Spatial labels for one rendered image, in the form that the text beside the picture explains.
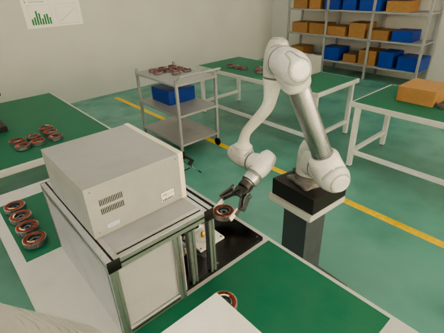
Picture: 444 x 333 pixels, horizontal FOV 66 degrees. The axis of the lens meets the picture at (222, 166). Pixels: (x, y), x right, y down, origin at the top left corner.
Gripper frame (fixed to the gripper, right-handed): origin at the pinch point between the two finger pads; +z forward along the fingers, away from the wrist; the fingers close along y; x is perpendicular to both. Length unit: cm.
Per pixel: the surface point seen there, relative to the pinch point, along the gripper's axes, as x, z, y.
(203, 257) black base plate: 5.6, 24.4, -11.6
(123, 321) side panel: 34, 60, -23
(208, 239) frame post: 22.7, 18.1, -20.6
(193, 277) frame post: 15.7, 33.5, -21.3
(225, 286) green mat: 5.2, 27.8, -30.0
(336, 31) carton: -295, -515, 303
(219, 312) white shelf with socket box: 61, 34, -66
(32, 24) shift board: 10, -86, 531
